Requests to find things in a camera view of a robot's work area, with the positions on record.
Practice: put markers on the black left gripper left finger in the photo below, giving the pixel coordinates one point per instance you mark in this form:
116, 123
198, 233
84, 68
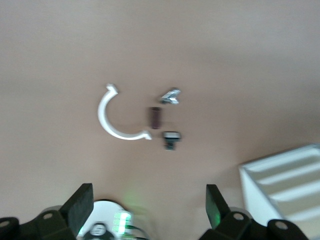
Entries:
77, 205

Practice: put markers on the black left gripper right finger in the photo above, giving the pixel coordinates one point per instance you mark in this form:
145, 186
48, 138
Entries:
216, 207

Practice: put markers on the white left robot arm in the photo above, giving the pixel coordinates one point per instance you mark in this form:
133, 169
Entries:
107, 207

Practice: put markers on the white drawer cabinet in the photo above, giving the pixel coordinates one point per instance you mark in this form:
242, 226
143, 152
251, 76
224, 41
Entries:
257, 200

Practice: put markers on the small black white-capped button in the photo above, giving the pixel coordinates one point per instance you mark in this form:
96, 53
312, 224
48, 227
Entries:
172, 136

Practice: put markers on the white curved plastic clamp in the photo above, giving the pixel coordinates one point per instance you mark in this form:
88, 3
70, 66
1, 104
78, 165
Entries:
102, 117

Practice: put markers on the dark brown small block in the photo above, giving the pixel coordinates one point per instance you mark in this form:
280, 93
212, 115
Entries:
155, 117

